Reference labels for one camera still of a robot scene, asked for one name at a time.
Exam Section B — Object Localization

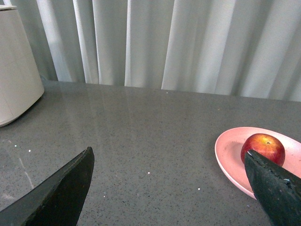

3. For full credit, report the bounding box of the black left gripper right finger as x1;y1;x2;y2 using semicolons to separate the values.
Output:
245;150;301;226

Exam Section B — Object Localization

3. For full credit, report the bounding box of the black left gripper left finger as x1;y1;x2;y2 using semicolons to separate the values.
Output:
0;147;95;226

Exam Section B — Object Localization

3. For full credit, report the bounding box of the red apple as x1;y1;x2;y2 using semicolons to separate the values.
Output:
240;133;285;166

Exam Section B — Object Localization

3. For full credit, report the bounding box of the pink plate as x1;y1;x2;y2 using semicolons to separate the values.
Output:
215;127;301;198

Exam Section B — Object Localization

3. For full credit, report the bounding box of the white cylindrical appliance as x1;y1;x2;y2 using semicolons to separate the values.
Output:
0;5;44;126

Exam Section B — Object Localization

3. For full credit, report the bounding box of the white curtain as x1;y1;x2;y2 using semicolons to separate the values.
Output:
1;0;301;101

